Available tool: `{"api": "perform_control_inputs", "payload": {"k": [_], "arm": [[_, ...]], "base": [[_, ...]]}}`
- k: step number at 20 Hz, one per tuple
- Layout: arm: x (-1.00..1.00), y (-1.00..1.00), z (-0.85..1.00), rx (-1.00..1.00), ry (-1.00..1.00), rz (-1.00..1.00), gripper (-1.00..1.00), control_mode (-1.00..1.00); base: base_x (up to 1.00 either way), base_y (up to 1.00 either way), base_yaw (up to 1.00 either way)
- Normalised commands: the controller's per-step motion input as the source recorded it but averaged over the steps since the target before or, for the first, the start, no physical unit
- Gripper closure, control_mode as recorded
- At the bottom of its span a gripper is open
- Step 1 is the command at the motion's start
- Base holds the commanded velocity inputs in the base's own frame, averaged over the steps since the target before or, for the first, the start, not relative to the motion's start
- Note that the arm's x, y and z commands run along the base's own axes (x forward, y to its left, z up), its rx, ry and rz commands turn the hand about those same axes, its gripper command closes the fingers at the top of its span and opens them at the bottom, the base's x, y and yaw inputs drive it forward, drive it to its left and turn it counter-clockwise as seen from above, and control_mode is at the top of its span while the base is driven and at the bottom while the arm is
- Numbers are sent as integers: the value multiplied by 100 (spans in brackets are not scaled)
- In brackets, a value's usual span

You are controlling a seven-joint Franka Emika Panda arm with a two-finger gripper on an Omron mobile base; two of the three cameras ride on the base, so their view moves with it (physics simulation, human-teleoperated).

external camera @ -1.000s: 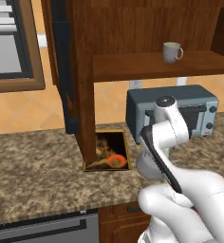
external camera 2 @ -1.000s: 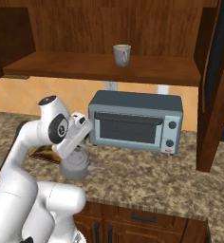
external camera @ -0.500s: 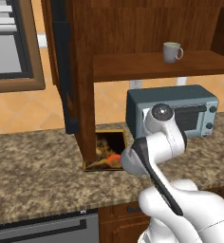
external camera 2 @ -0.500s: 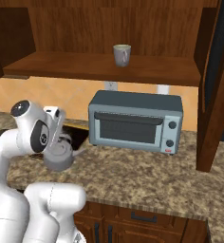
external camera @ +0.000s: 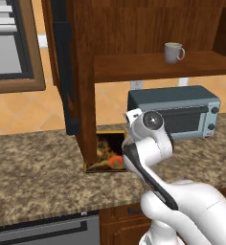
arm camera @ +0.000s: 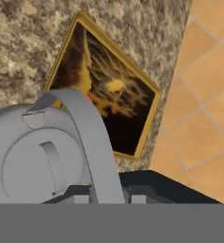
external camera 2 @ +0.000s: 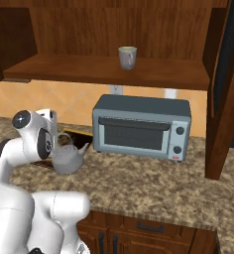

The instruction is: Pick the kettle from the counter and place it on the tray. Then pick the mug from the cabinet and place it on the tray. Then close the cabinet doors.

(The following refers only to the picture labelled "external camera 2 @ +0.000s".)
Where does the wooden cabinet door, black handle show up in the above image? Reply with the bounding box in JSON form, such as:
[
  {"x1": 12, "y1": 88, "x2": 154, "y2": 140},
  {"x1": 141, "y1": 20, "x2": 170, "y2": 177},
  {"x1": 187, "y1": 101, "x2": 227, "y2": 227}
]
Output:
[{"x1": 201, "y1": 0, "x2": 234, "y2": 182}]

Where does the grey metal kettle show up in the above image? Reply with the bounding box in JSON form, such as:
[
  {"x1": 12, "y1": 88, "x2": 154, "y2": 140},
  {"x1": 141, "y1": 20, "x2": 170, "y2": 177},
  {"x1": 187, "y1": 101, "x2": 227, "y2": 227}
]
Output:
[{"x1": 52, "y1": 132, "x2": 90, "y2": 176}]

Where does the grey toaster oven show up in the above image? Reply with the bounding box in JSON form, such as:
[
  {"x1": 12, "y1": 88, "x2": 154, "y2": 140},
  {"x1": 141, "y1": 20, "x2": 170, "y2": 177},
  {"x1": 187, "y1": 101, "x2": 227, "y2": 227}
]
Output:
[{"x1": 91, "y1": 93, "x2": 193, "y2": 164}]

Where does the black drawer handle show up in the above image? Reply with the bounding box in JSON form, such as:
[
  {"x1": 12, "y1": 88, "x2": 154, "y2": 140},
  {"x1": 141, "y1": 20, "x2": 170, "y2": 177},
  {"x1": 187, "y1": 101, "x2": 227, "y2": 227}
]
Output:
[{"x1": 136, "y1": 220, "x2": 166, "y2": 235}]

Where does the open wooden wall cabinet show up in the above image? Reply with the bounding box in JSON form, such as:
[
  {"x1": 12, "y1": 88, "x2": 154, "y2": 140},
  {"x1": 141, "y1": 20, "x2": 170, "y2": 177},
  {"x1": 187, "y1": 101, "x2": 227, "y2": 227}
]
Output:
[{"x1": 1, "y1": 0, "x2": 230, "y2": 92}]

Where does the pale grey mug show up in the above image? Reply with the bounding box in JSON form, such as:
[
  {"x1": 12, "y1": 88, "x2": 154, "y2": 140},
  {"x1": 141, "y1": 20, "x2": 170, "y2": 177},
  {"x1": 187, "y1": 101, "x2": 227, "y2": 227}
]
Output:
[{"x1": 117, "y1": 46, "x2": 139, "y2": 71}]

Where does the black cupboard door handle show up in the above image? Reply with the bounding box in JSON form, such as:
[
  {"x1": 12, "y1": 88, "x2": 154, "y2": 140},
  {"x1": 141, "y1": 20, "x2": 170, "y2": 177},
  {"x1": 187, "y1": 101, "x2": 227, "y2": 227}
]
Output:
[
  {"x1": 112, "y1": 234, "x2": 119, "y2": 254},
  {"x1": 98, "y1": 232, "x2": 106, "y2": 254}
]

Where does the long black door handle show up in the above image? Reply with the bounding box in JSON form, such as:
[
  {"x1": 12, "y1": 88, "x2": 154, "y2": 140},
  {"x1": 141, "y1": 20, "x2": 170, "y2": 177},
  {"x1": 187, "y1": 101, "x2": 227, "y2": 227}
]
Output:
[{"x1": 213, "y1": 0, "x2": 234, "y2": 117}]

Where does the white wall socket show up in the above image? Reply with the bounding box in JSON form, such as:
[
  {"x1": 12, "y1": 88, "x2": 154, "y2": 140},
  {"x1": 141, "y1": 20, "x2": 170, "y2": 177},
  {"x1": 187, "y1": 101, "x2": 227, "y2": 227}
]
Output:
[
  {"x1": 164, "y1": 87, "x2": 178, "y2": 100},
  {"x1": 108, "y1": 84, "x2": 124, "y2": 96}
]

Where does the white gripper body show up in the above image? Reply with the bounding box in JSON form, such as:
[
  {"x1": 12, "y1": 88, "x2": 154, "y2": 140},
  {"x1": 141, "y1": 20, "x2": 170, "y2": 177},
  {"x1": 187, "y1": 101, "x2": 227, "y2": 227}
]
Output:
[{"x1": 51, "y1": 129, "x2": 60, "y2": 157}]

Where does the wooden drawer front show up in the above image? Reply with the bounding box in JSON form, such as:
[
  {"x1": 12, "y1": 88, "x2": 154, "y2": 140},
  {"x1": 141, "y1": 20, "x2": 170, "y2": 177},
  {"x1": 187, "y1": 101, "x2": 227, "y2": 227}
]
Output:
[{"x1": 121, "y1": 213, "x2": 198, "y2": 246}]

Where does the wooden base cupboard door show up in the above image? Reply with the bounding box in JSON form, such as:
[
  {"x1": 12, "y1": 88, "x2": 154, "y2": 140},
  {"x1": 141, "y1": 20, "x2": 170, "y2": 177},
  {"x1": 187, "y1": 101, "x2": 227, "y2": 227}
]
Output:
[
  {"x1": 76, "y1": 209, "x2": 109, "y2": 254},
  {"x1": 107, "y1": 229, "x2": 193, "y2": 254}
]

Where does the plain wooden cabinet door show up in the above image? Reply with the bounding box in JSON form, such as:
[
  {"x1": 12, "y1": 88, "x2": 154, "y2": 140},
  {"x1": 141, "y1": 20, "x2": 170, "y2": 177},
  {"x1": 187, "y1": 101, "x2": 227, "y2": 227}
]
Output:
[{"x1": 0, "y1": 7, "x2": 39, "y2": 89}]

